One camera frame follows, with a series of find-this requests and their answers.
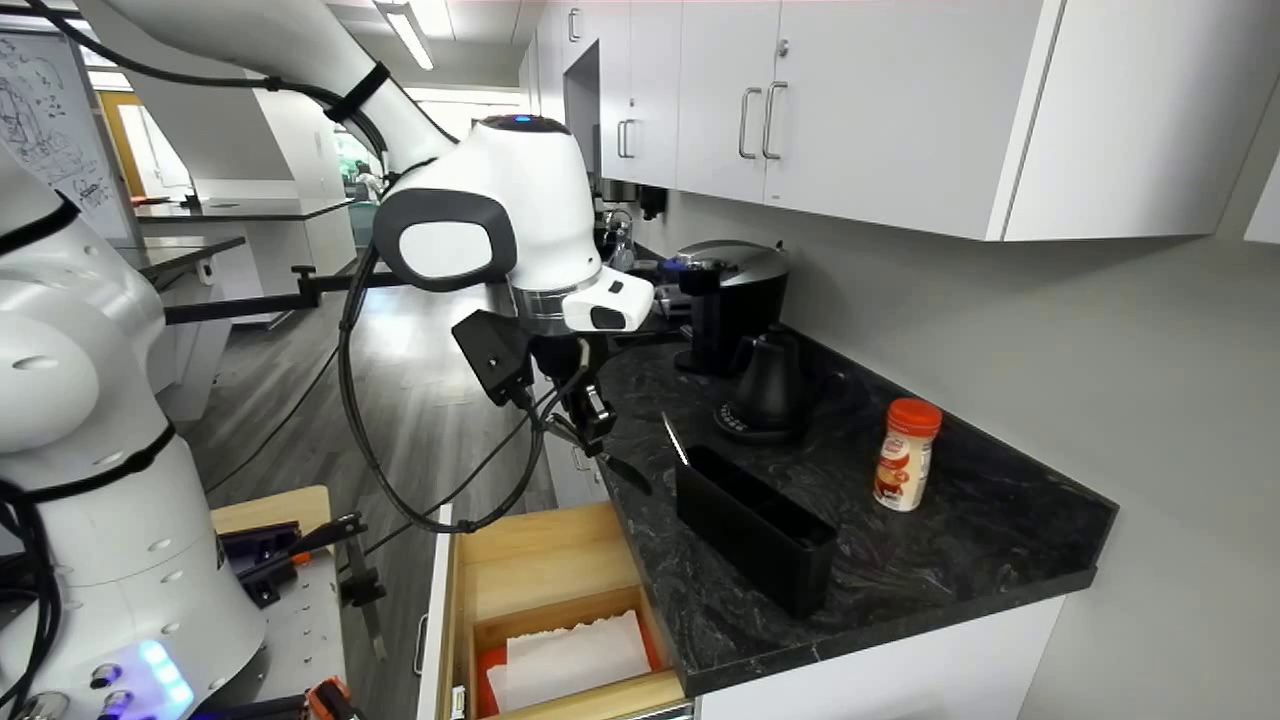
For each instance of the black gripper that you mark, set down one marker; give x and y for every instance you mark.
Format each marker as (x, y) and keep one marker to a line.
(573, 364)

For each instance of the bamboo drawer organizer tray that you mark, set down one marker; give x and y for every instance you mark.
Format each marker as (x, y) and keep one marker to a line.
(490, 617)

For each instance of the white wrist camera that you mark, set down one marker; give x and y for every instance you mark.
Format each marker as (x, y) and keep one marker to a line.
(612, 300)

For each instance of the white upper cabinets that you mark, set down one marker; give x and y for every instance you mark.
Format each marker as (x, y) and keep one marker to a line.
(957, 117)

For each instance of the open wooden drawer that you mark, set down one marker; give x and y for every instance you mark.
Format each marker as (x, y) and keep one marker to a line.
(532, 575)

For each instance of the black gooseneck electric kettle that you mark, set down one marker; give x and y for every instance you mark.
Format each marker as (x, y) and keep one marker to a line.
(764, 401)

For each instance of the black coffee maker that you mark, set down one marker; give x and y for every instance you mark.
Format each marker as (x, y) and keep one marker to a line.
(736, 292)

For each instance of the orange-lidded creamer bottle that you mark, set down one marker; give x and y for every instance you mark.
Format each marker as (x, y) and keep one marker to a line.
(904, 452)

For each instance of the black cutlery holder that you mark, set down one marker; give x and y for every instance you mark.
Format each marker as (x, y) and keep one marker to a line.
(773, 542)

